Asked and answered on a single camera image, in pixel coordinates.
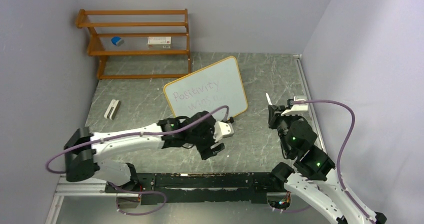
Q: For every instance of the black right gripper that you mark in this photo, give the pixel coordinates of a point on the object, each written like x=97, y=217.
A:
x=275, y=114

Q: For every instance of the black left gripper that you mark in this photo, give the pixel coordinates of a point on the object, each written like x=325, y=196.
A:
x=204, y=149

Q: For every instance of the white marker pen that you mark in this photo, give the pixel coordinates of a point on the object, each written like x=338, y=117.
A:
x=268, y=99

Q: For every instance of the yellow-framed whiteboard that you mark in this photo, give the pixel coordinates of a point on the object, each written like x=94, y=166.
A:
x=208, y=88

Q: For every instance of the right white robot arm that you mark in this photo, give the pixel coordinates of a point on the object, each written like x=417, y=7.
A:
x=313, y=176

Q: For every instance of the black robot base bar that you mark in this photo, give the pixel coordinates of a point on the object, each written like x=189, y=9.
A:
x=259, y=187

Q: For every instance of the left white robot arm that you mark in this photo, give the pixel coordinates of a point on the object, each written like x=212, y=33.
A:
x=89, y=155

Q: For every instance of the blue whiteboard eraser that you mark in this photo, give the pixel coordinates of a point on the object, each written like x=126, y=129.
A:
x=117, y=41

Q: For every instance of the white marker holder block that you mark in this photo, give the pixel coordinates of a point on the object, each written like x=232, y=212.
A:
x=112, y=109

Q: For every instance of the white red box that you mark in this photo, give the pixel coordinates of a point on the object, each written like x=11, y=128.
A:
x=158, y=43

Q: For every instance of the orange wooden shelf rack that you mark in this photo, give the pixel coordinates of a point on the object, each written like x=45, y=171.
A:
x=134, y=27

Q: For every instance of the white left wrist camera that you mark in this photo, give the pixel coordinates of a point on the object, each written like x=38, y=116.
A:
x=222, y=130

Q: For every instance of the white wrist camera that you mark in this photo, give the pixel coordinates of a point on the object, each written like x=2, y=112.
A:
x=222, y=130
x=296, y=106

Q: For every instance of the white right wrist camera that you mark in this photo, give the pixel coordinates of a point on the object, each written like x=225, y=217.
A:
x=296, y=106

